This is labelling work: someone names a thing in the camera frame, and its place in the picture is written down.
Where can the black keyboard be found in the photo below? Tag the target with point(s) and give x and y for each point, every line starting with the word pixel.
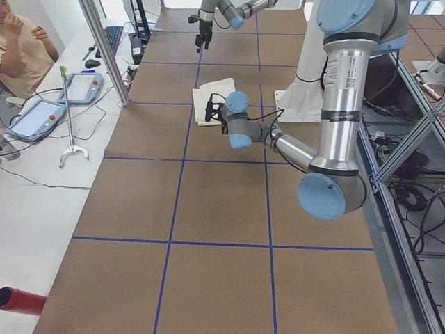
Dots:
pixel 113 35

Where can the cream long-sleeve cat shirt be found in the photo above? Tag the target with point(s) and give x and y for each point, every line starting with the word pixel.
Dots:
pixel 201 95

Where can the black box with label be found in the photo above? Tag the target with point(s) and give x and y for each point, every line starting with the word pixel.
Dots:
pixel 137 50

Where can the blue teach pendant near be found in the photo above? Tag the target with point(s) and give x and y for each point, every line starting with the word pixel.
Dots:
pixel 37 122

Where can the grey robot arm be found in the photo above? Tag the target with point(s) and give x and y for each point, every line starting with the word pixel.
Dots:
pixel 235 16
pixel 353 31

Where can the aluminium frame post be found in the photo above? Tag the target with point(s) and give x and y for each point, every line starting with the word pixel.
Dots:
pixel 94 22

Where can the blue teach pendant far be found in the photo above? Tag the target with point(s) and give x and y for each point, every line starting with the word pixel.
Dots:
pixel 83 87

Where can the blue teach pendant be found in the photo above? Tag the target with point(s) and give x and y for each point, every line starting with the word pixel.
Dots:
pixel 83 87
pixel 37 122

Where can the red fire extinguisher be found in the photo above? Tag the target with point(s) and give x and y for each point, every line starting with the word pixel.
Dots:
pixel 23 302

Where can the black computer mouse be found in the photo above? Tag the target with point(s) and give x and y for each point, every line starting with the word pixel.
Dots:
pixel 91 63

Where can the seated person beige shirt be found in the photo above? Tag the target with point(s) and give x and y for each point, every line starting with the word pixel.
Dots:
pixel 27 53

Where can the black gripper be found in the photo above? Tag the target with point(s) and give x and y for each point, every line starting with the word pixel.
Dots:
pixel 224 125
pixel 203 27

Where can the metal grabber tool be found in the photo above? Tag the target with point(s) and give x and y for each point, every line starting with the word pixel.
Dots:
pixel 73 149

